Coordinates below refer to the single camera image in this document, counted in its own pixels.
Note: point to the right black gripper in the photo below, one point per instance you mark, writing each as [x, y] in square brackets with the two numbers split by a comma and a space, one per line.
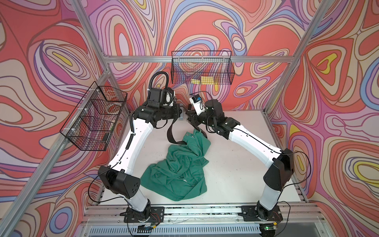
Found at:
[194, 118]

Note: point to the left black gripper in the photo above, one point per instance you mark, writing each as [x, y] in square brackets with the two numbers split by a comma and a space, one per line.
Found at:
[175, 112]

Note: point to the black leather belt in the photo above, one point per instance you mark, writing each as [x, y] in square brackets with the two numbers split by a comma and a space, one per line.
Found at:
[178, 130]

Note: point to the green trousers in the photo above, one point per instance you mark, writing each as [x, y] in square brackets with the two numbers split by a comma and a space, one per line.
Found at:
[180, 176]

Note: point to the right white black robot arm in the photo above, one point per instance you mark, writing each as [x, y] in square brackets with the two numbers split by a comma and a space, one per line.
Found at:
[279, 163]

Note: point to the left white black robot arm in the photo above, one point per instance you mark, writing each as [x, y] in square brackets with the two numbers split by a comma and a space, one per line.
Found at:
[117, 175]

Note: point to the yellow sticky note pad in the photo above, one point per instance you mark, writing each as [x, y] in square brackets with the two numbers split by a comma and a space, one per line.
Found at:
[207, 80]

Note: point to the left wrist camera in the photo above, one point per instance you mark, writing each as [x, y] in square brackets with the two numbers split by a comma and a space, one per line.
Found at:
[170, 95]

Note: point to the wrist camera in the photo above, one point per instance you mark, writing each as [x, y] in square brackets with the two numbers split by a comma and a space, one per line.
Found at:
[197, 104]
[170, 95]

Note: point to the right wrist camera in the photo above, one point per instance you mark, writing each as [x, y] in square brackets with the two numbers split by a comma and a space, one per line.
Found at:
[197, 104]

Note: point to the back black wire basket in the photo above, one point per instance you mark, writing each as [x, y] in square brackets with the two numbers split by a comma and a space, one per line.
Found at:
[192, 64]

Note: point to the black wire basket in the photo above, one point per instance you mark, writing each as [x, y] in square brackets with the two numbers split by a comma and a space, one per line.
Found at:
[192, 64]
[91, 125]

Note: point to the left black wire basket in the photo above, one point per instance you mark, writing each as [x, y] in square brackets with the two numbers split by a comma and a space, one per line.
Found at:
[91, 125]

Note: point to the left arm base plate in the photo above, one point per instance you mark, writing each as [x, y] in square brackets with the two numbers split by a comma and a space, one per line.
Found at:
[153, 214]

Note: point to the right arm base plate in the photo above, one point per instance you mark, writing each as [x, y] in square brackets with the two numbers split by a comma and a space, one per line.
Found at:
[260, 214]

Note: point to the aluminium front rail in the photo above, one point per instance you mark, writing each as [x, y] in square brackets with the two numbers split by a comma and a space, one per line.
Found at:
[294, 212]

